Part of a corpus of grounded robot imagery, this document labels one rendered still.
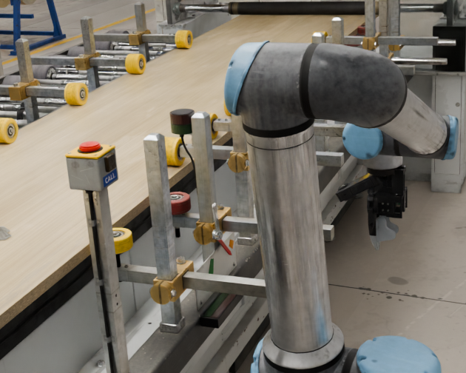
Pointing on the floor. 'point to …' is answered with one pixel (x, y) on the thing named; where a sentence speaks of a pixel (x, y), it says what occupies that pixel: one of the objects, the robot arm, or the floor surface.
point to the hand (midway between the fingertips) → (374, 244)
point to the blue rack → (29, 30)
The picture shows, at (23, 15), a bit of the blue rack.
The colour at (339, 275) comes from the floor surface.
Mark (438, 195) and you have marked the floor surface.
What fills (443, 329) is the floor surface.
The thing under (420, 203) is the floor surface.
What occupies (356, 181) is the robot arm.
